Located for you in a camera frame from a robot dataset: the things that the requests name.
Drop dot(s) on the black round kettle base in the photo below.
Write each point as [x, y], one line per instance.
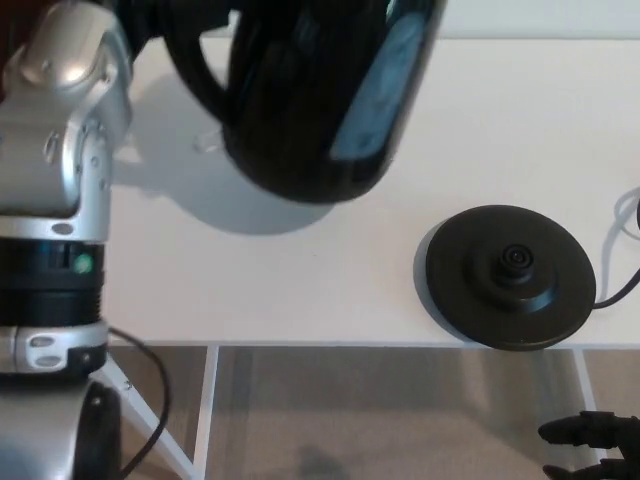
[505, 290]

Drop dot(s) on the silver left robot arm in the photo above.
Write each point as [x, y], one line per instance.
[60, 165]

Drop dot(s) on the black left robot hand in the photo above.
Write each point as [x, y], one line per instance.
[139, 22]

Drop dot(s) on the white metal table frame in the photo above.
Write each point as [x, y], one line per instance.
[200, 400]

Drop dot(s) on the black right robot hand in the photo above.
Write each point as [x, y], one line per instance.
[595, 435]

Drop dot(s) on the black electric kettle pot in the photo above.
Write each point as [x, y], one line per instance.
[300, 100]

